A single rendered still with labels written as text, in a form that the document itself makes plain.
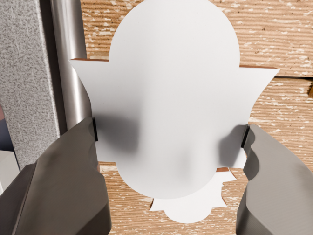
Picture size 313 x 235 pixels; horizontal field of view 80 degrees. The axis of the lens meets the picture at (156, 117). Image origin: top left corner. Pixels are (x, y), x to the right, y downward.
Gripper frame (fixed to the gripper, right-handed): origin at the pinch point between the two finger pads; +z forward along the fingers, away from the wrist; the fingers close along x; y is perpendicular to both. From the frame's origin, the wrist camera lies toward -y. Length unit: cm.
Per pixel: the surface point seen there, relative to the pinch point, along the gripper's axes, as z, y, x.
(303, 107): 12.0, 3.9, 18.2
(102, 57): 9.7, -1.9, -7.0
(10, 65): 14.4, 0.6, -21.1
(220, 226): 11.3, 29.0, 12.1
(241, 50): 12.3, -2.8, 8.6
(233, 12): 12.4, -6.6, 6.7
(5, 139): 31, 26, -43
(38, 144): 14.0, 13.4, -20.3
